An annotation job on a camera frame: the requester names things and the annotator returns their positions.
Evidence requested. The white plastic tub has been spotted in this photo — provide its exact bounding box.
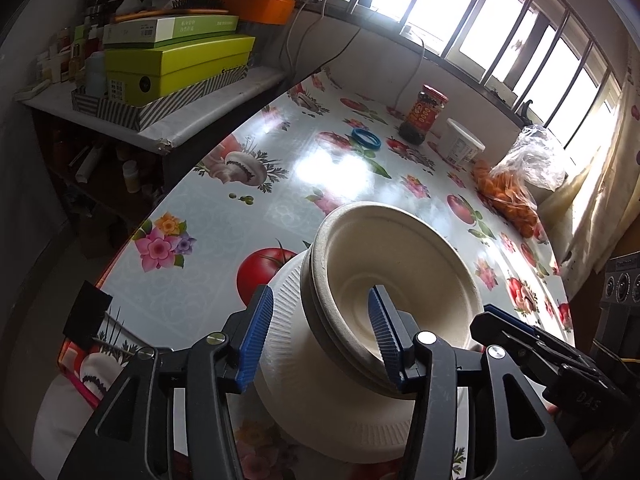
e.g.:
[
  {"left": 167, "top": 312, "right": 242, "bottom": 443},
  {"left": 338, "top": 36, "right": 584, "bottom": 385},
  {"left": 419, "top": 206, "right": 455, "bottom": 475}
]
[{"left": 440, "top": 118, "right": 486, "bottom": 166}]

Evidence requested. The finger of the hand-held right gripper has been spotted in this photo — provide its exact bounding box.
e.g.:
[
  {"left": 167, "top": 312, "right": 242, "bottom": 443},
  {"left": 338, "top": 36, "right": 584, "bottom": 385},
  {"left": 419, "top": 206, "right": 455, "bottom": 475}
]
[
  {"left": 482, "top": 304, "right": 551, "bottom": 346},
  {"left": 470, "top": 312, "right": 601, "bottom": 386}
]

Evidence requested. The white cable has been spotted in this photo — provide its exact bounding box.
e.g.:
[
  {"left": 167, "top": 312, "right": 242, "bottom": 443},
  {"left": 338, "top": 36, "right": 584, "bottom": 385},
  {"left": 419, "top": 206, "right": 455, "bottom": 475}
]
[{"left": 282, "top": 0, "right": 426, "bottom": 106}]

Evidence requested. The lime green box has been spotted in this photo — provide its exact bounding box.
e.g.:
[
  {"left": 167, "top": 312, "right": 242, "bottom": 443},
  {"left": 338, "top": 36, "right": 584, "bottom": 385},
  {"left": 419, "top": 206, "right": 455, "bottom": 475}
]
[{"left": 104, "top": 35, "right": 256, "bottom": 107}]

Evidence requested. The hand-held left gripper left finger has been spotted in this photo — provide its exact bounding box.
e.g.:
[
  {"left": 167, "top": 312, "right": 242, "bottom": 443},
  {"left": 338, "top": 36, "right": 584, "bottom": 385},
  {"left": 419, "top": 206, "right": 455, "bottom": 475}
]
[{"left": 57, "top": 284, "right": 275, "bottom": 480}]

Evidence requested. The vegetable print tablecloth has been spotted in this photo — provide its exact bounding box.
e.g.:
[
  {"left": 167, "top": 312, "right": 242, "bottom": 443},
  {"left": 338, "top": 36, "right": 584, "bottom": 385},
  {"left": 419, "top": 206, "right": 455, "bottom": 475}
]
[{"left": 60, "top": 72, "right": 573, "bottom": 480}]

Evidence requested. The barred window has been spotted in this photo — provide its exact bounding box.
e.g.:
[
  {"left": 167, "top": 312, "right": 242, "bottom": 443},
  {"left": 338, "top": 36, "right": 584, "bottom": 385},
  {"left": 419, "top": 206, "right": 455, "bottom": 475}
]
[{"left": 350, "top": 0, "right": 631, "bottom": 151}]

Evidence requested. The black hairbrush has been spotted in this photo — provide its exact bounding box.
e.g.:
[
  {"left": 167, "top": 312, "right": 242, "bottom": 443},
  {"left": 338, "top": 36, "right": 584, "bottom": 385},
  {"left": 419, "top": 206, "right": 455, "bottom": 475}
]
[{"left": 170, "top": 0, "right": 228, "bottom": 13}]

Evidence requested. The small white pill bottle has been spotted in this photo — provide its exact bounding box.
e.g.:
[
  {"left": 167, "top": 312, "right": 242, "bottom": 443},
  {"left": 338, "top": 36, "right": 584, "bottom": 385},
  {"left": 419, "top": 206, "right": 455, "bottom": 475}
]
[{"left": 122, "top": 160, "right": 142, "bottom": 193}]

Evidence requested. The pale green flat box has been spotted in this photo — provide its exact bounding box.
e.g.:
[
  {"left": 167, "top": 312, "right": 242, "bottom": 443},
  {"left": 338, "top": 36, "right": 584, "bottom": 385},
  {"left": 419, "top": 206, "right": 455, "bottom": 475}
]
[{"left": 103, "top": 15, "right": 240, "bottom": 46}]

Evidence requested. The blue ring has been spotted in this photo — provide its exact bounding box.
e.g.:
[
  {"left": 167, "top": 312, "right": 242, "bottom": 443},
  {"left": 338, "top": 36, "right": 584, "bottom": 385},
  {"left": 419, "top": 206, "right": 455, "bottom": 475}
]
[{"left": 351, "top": 128, "right": 382, "bottom": 151}]

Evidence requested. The clear plastic bag of oranges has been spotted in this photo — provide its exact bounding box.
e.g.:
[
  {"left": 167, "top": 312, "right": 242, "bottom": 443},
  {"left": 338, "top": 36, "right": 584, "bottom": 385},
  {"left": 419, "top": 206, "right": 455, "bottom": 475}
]
[{"left": 472, "top": 125, "right": 568, "bottom": 238}]

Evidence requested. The black binder clip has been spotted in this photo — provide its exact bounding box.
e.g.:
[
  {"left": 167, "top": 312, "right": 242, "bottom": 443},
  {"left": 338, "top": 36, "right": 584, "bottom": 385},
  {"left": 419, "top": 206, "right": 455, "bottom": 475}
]
[{"left": 62, "top": 280, "right": 113, "bottom": 352}]

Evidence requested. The large beige paper bowl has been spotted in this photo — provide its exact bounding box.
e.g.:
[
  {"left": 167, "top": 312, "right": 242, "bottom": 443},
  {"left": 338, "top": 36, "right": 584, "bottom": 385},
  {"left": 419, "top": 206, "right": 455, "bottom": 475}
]
[
  {"left": 312, "top": 201, "right": 485, "bottom": 358},
  {"left": 302, "top": 240, "right": 418, "bottom": 401}
]

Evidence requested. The orange plastic tray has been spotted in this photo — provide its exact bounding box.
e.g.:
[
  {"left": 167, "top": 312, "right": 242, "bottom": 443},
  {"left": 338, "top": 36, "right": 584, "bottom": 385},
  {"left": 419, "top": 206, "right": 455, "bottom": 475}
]
[{"left": 172, "top": 0, "right": 296, "bottom": 26}]

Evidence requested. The cream patterned curtain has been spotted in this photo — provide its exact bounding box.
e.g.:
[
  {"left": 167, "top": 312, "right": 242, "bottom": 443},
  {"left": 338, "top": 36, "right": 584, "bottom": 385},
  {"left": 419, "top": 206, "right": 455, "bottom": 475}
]
[{"left": 537, "top": 75, "right": 640, "bottom": 301}]

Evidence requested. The striped cardboard box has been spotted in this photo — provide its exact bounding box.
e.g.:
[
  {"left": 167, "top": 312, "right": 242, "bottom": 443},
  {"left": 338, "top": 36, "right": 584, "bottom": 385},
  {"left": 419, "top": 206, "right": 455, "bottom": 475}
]
[{"left": 71, "top": 66, "right": 249, "bottom": 129}]

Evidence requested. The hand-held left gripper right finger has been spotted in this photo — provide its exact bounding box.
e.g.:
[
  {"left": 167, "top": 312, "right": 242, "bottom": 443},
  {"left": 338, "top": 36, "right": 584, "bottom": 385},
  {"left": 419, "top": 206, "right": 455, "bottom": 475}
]
[{"left": 367, "top": 284, "right": 583, "bottom": 480}]

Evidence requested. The white foam plate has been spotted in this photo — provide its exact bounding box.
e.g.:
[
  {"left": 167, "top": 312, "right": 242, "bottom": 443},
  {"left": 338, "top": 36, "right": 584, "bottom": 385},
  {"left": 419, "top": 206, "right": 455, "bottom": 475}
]
[{"left": 252, "top": 252, "right": 418, "bottom": 461}]

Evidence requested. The row of small bottles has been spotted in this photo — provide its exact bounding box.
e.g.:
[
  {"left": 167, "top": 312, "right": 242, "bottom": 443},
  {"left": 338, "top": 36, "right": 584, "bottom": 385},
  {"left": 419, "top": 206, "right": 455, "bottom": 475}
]
[{"left": 35, "top": 22, "right": 108, "bottom": 98}]

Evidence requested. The dark sauce jar red label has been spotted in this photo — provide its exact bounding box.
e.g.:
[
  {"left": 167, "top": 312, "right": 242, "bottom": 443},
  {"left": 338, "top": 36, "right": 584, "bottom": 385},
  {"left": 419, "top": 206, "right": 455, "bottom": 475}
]
[{"left": 398, "top": 85, "right": 448, "bottom": 146}]

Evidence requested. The white side shelf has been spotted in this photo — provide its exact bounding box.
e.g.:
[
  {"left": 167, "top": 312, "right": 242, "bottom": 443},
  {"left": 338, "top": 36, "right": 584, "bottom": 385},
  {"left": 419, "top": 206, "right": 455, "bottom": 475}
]
[{"left": 15, "top": 65, "right": 291, "bottom": 156}]

